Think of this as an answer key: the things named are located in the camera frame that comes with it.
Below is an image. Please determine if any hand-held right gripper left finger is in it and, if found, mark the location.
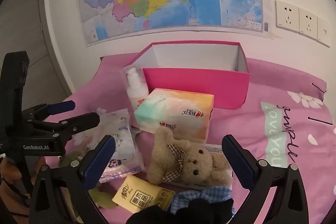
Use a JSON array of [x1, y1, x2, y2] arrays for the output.
[[28, 135, 116, 224]]

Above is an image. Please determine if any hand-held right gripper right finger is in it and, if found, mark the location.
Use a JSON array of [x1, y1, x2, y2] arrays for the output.
[[222, 134, 314, 224]]

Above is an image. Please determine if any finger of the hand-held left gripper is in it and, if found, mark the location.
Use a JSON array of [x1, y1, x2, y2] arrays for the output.
[[28, 112, 101, 147], [22, 100, 76, 122]]

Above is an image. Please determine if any green plush toy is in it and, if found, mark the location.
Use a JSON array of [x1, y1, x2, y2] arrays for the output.
[[59, 151, 116, 210]]

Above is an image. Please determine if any cotton pads packet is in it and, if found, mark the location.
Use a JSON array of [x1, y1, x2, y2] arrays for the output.
[[72, 109, 145, 184]]

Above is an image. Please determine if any blue gingham scrunchie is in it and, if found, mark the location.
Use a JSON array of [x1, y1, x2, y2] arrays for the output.
[[171, 185, 234, 215]]

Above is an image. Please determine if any beige teddy bear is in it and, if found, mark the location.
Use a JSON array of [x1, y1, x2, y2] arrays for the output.
[[147, 126, 234, 186]]

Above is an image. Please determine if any yellow tissue pack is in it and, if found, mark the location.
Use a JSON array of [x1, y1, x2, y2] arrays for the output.
[[112, 176, 176, 214]]

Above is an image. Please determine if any black scrunchie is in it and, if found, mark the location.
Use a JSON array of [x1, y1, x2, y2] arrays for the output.
[[125, 198, 235, 224]]

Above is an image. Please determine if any pink cardboard box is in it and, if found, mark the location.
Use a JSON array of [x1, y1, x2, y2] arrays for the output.
[[142, 42, 251, 110]]

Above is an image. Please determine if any white spray bottle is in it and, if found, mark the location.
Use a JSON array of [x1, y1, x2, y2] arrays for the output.
[[121, 65, 150, 111]]

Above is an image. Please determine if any grey door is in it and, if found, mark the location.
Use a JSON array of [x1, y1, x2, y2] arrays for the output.
[[0, 0, 71, 119]]

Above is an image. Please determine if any pastel tissue pack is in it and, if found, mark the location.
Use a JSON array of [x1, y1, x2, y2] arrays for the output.
[[134, 88, 214, 141]]

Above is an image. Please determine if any pink printed bedsheet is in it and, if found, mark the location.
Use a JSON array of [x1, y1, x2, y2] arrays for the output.
[[43, 55, 336, 224]]

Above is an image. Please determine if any white wall socket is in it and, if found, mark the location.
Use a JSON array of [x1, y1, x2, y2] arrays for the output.
[[299, 7, 319, 37], [275, 0, 300, 33], [317, 16, 332, 48]]

